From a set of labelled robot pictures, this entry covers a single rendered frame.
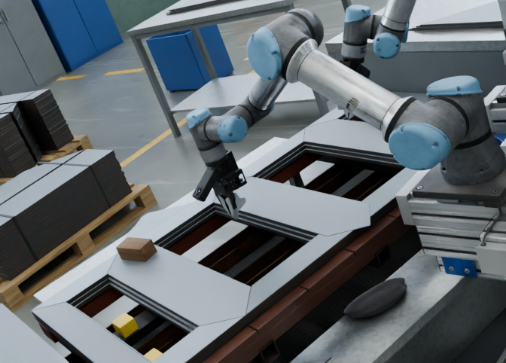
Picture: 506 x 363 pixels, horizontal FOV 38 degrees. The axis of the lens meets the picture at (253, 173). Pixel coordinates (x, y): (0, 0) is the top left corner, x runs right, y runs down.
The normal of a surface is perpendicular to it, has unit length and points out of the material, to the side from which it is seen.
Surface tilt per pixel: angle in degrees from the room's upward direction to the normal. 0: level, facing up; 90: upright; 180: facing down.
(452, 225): 90
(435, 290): 0
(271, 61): 86
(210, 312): 0
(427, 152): 94
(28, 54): 90
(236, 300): 0
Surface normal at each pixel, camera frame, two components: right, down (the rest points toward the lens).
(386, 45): -0.22, 0.48
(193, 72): -0.62, 0.52
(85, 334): -0.34, -0.86
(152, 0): 0.72, 0.03
